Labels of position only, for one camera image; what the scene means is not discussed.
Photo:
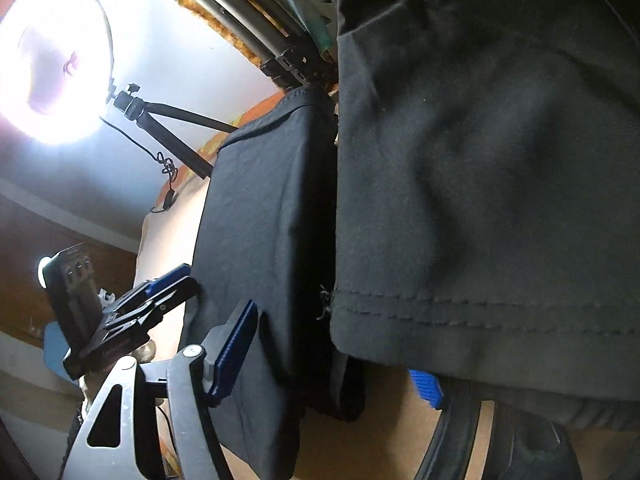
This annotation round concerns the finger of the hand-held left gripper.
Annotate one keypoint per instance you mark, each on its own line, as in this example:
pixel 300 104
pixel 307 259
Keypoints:
pixel 175 297
pixel 170 277

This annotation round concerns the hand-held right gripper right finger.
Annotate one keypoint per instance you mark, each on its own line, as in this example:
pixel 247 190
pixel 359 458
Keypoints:
pixel 426 389

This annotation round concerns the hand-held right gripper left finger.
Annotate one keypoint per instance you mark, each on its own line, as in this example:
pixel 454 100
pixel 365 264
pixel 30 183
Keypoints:
pixel 235 350

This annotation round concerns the black pants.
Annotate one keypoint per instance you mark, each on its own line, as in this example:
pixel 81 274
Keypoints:
pixel 450 160

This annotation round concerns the light blue object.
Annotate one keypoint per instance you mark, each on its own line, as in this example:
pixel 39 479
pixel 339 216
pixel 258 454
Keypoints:
pixel 52 347

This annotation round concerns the brown wooden furniture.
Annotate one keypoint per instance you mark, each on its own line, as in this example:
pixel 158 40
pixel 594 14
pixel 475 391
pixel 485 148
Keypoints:
pixel 20 260

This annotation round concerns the black tripod stand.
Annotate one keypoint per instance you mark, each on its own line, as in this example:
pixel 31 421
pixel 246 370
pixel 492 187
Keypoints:
pixel 170 115

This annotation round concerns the folded grey tripod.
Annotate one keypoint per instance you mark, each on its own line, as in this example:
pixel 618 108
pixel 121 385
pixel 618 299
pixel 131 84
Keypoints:
pixel 240 25

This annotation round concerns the teal cloth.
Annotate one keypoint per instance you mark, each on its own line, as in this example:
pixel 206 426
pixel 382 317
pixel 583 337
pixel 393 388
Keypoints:
pixel 312 17

